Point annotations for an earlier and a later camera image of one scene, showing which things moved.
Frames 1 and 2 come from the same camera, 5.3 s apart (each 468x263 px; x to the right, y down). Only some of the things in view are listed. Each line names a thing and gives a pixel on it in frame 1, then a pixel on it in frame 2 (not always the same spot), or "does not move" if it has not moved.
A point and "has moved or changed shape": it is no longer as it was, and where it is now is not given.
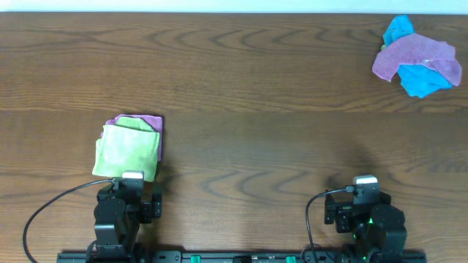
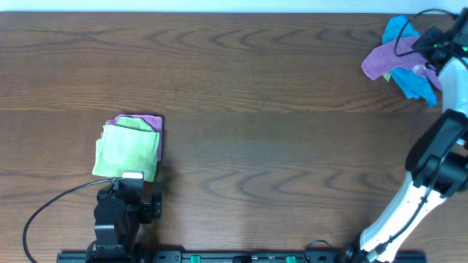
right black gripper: [343, 210] → [432, 34]
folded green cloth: [130, 145] does not move
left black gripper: [156, 204] does not move
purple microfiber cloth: [417, 49] has moved or changed shape
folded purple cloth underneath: [156, 122] does not move
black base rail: [243, 256] does not move
